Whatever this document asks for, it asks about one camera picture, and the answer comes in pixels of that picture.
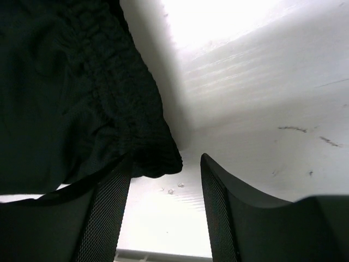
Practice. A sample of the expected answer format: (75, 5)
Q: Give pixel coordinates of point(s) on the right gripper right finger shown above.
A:
(246, 224)

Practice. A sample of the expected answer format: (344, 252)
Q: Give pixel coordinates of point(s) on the aluminium frame rail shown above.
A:
(129, 255)

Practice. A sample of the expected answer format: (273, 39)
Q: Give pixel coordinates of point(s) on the black shorts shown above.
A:
(75, 96)

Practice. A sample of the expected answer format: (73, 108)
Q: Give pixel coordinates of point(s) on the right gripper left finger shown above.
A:
(80, 222)

